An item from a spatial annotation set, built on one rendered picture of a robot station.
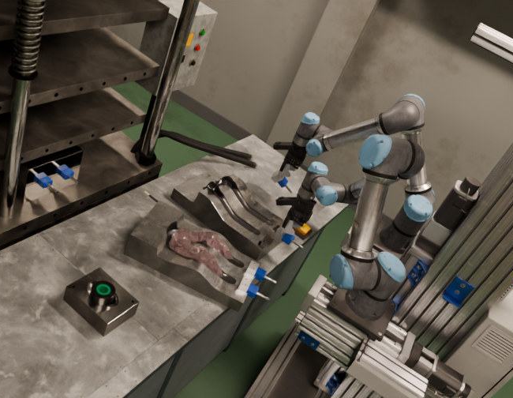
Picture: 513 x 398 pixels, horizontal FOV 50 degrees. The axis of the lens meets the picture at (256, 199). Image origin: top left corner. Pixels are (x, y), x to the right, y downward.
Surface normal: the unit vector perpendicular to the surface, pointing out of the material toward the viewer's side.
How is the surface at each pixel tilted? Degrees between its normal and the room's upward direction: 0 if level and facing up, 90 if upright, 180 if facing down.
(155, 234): 0
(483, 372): 90
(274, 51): 90
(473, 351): 90
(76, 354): 0
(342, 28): 90
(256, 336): 0
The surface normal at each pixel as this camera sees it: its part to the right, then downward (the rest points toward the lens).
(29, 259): 0.35, -0.75
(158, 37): -0.54, 0.34
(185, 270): -0.28, 0.49
